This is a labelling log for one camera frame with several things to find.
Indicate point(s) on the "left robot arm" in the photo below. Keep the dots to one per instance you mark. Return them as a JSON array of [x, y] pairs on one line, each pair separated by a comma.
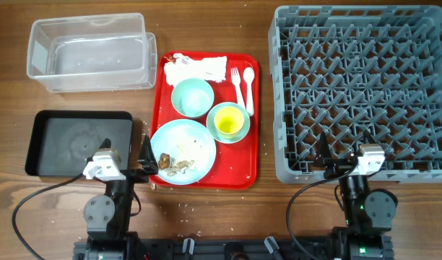
[[108, 215]]

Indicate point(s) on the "light blue plate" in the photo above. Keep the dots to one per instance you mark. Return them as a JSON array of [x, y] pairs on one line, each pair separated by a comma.
[[191, 150]]

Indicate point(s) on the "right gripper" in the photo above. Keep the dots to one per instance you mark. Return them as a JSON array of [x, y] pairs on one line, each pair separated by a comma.
[[336, 166]]

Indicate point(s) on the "white plastic spoon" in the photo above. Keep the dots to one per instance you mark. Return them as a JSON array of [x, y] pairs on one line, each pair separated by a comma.
[[248, 76]]

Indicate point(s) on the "clear plastic bin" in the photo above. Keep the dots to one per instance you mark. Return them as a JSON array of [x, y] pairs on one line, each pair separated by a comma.
[[92, 53]]

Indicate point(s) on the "mint green bowl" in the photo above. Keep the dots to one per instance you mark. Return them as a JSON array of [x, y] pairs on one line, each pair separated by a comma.
[[193, 97]]

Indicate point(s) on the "white napkin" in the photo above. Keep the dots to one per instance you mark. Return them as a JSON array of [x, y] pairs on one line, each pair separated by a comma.
[[181, 67]]

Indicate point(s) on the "grey dishwasher rack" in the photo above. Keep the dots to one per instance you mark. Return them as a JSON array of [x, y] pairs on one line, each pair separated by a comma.
[[347, 70]]

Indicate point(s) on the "white plastic fork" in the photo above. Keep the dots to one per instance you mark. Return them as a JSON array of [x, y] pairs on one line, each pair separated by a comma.
[[236, 80]]

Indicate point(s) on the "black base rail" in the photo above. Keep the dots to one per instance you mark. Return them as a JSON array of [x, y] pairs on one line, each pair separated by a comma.
[[228, 249]]

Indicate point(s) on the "red serving tray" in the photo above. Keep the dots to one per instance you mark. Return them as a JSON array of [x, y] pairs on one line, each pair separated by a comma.
[[236, 165]]

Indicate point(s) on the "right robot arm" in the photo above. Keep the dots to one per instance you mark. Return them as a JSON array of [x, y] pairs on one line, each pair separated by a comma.
[[368, 212]]

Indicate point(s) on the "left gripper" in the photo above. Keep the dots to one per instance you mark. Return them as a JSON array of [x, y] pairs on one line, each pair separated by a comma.
[[146, 161]]

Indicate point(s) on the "yellow plastic cup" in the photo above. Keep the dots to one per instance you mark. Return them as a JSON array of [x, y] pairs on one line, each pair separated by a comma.
[[229, 121]]

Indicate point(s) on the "black plastic bin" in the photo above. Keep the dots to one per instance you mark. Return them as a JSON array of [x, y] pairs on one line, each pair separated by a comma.
[[62, 140]]

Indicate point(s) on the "brown food scrap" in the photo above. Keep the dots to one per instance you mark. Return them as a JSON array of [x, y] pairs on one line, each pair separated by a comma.
[[164, 161]]

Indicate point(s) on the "light blue bowl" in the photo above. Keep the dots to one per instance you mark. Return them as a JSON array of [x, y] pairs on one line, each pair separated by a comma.
[[212, 129]]

